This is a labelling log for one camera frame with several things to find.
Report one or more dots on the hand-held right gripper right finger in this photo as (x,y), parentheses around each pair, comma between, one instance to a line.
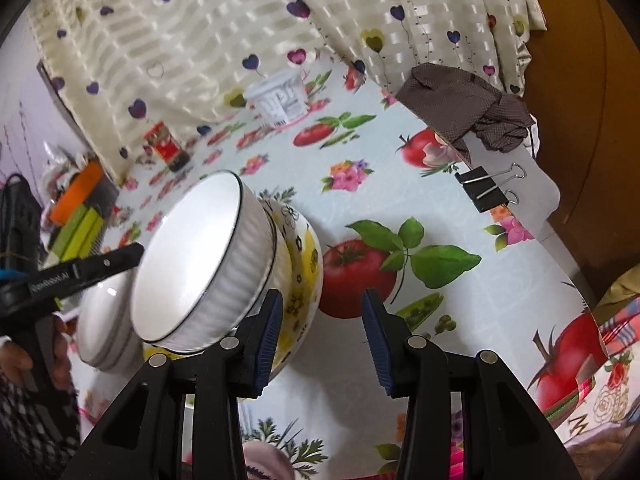
(377,345)

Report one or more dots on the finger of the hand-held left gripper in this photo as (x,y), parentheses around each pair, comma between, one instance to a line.
(110,262)

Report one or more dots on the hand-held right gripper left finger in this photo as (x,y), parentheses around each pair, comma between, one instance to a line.
(267,345)

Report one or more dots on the white plate with black rim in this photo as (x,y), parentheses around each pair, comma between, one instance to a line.
(122,366)
(102,310)
(120,357)

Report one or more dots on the yellow floral bowl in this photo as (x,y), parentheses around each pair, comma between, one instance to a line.
(302,280)

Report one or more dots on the person's left forearm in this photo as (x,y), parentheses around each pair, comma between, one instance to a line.
(25,425)

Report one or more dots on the person's left hand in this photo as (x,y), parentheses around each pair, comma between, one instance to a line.
(12,362)

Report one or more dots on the orange tub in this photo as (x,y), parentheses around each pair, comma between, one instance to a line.
(77,192)

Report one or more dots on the crumpled plastic bags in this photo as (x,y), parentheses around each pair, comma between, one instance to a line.
(62,165)

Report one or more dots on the red label sauce jar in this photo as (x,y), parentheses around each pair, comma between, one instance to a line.
(165,147)

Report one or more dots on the black binder clip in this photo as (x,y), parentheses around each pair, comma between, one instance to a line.
(482,187)

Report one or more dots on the white plastic container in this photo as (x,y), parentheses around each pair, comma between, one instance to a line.
(280,97)

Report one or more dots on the heart print curtain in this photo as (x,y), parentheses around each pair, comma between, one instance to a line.
(200,35)

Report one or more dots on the plaid cloth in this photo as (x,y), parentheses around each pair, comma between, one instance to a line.
(622,327)

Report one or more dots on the brown checked cloth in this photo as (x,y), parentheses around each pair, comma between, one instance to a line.
(465,100)

